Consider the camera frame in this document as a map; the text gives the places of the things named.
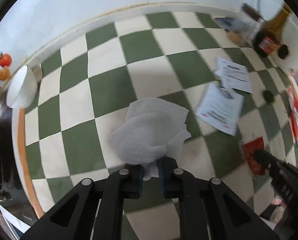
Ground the white medicine sachet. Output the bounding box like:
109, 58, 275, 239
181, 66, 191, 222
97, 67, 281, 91
195, 83, 244, 136
215, 57, 252, 94

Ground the white rice cooker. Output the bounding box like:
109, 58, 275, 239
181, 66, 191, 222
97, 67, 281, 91
273, 13, 298, 74

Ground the white tissue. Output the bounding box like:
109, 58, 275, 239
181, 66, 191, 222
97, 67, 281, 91
109, 98, 191, 181

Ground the white bowl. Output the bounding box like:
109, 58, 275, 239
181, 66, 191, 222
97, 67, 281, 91
6, 64, 38, 109

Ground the small red snack packet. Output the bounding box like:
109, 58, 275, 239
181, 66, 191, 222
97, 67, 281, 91
242, 137, 266, 177

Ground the small dark green scrap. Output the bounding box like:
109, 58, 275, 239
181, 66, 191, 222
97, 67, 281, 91
262, 90, 275, 105

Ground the brown sauce bottle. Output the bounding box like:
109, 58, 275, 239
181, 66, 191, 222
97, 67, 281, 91
252, 2, 292, 57

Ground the green checkered tablecloth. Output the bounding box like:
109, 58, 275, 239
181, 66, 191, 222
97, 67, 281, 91
24, 12, 298, 215

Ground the brown lidded glass jar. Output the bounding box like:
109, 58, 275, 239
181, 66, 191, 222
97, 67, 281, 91
232, 3, 261, 42

